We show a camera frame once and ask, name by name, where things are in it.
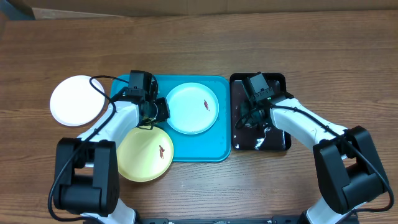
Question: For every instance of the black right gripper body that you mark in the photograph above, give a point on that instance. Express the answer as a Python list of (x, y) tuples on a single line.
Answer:
[(249, 116)]

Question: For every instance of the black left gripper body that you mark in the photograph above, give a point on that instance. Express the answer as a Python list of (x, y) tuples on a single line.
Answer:
[(158, 112)]

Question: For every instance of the light blue plate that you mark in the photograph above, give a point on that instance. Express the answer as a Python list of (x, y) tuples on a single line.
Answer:
[(193, 108)]

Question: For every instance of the yellow plate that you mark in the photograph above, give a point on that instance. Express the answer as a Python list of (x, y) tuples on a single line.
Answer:
[(145, 154)]

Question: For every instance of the pink plate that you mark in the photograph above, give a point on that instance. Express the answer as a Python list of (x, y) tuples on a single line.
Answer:
[(77, 100)]

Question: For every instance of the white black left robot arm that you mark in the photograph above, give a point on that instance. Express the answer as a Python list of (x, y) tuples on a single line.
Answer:
[(86, 180)]

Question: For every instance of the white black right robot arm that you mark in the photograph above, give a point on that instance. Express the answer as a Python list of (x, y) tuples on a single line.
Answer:
[(350, 174)]

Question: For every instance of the black plastic tray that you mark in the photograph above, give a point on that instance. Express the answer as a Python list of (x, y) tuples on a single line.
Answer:
[(259, 137)]

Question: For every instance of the teal plastic tray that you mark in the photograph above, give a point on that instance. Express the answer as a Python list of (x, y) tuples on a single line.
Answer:
[(213, 145)]

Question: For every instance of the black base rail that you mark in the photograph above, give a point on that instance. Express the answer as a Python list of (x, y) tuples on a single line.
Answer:
[(273, 220)]

